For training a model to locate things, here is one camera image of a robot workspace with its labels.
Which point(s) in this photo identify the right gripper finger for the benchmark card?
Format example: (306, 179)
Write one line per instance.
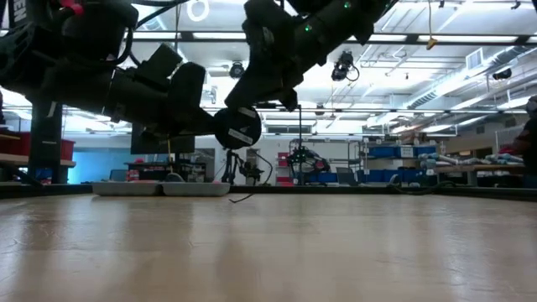
(289, 102)

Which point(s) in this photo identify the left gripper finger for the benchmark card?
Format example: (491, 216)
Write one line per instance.
(186, 92)

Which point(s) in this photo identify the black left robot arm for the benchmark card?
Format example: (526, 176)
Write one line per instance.
(63, 63)

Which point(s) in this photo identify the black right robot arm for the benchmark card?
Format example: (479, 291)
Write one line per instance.
(335, 21)

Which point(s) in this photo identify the black background robot arm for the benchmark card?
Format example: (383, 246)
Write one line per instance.
(308, 161)

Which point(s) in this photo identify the black monitor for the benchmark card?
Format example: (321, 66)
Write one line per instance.
(180, 144)

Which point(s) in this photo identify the black cluttered desk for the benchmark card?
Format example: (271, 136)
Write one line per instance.
(142, 172)

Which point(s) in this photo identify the black tripod stand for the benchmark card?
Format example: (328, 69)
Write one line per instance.
(241, 168)

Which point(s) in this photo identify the red storage bin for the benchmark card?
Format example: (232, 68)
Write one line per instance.
(17, 144)
(68, 150)

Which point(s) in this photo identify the black tall column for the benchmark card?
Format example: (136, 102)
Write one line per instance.
(46, 147)

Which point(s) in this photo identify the red zip tie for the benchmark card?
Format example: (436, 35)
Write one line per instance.
(71, 6)

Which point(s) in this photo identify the yellow hanging plug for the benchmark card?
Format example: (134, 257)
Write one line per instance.
(431, 43)

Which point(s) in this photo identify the wooden workbench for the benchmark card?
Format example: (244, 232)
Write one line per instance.
(470, 168)

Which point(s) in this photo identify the person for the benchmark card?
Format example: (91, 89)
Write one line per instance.
(529, 142)

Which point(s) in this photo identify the black hanging camera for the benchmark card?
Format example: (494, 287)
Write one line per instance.
(344, 65)
(237, 70)

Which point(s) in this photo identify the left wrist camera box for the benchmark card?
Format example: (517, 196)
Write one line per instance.
(157, 63)

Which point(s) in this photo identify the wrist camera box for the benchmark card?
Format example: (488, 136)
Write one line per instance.
(157, 63)
(268, 25)

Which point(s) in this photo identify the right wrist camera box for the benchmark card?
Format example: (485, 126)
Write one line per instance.
(268, 25)

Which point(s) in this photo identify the black pointed bracket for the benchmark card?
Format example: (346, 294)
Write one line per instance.
(394, 181)

